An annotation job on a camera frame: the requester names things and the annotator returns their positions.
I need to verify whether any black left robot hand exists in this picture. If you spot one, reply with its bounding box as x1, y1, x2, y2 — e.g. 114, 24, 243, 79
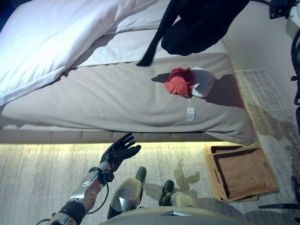
99, 132, 142, 174

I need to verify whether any white paper price tag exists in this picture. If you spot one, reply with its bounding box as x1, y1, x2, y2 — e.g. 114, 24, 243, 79
186, 106, 196, 122

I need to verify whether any red garment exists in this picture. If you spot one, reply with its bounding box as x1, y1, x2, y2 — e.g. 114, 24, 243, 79
164, 67, 196, 98

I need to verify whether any white garment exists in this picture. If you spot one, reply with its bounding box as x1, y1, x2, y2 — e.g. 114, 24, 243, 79
191, 67, 216, 98

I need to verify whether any black garment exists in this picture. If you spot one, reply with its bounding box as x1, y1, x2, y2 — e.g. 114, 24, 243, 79
136, 0, 249, 68

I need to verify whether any bed mattress with beige sheet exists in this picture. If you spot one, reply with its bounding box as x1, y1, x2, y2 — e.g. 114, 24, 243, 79
0, 37, 257, 146

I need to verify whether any white quilted bed pad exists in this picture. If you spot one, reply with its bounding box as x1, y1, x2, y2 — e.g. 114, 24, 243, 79
77, 9, 172, 68

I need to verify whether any brown wicker basket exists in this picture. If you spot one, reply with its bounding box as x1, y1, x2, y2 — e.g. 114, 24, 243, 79
205, 145, 279, 203

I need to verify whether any silver left robot leg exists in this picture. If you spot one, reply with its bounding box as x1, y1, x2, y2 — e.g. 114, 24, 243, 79
107, 166, 147, 220

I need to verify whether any silver robot leg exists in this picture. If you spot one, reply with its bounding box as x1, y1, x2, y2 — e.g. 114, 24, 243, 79
158, 180, 200, 209
107, 166, 147, 220

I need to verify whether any silver right robot leg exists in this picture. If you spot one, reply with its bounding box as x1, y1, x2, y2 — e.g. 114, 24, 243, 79
158, 180, 200, 209

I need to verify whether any beige robot torso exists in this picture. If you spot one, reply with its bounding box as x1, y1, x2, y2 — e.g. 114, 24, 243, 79
98, 206, 247, 225

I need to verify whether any white duvet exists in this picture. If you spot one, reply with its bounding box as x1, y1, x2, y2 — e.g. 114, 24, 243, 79
0, 0, 162, 107

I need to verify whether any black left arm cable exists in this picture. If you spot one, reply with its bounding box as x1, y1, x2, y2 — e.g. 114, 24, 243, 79
86, 180, 110, 214

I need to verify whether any black harness strap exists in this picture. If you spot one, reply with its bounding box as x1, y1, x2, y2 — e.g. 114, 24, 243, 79
258, 202, 300, 210

